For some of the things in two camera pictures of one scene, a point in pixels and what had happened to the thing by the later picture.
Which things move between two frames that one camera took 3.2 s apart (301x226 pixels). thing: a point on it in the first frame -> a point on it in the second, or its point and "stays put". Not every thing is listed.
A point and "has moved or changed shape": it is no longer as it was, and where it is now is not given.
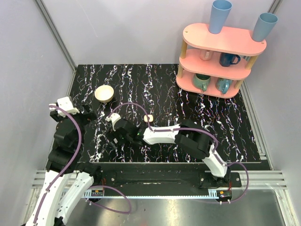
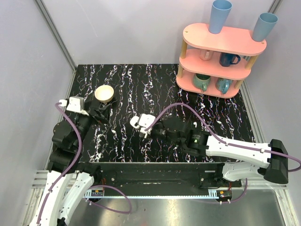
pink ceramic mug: x=206 y=55 stays put
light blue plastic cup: x=220 y=12 stays put
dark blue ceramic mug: x=225 y=60 stays put
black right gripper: x=111 y=135 -> x=152 y=130
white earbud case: x=151 y=118 has moved or changed shape
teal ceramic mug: x=200 y=81 stays put
